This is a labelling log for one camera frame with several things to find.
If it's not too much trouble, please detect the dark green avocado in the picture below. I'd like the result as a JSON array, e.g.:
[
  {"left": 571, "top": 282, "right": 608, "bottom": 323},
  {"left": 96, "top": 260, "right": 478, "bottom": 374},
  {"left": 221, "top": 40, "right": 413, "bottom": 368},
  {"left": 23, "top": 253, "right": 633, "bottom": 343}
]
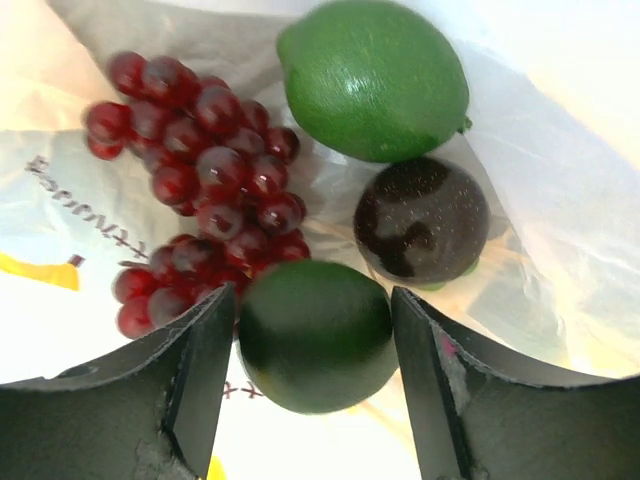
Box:
[{"left": 238, "top": 259, "right": 398, "bottom": 415}]

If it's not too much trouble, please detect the green lime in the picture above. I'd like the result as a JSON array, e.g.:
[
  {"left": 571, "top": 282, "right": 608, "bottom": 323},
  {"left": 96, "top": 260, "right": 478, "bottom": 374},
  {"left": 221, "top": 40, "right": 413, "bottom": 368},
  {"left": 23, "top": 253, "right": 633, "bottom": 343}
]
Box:
[{"left": 276, "top": 1, "right": 471, "bottom": 163}]

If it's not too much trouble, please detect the dark mangosteen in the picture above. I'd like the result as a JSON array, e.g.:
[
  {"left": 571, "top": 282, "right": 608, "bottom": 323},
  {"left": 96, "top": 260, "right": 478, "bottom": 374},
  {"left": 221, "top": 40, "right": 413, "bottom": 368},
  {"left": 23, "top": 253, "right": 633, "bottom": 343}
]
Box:
[{"left": 353, "top": 157, "right": 491, "bottom": 286}]

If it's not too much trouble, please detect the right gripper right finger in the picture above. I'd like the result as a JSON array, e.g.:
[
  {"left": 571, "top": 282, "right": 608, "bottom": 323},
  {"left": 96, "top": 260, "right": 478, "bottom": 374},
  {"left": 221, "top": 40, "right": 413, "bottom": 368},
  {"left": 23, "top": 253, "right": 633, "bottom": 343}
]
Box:
[{"left": 391, "top": 287, "right": 639, "bottom": 479}]

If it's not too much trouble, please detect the beige plastic bag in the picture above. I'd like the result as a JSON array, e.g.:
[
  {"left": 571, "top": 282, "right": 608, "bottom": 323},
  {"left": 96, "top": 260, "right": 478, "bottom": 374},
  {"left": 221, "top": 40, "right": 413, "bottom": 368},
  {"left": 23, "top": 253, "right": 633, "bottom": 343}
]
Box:
[{"left": 1, "top": 1, "right": 639, "bottom": 479}]

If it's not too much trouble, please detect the red grapes bunch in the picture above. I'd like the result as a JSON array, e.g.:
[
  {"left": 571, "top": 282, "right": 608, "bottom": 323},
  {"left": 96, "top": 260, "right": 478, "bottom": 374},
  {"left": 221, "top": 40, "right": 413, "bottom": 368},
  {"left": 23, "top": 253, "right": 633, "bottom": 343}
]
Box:
[{"left": 84, "top": 51, "right": 310, "bottom": 339}]

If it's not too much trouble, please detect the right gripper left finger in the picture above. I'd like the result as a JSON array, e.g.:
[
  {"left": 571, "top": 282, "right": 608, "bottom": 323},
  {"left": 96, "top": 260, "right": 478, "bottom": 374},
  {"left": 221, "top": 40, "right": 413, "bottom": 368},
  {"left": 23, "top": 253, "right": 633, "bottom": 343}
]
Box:
[{"left": 1, "top": 286, "right": 235, "bottom": 479}]

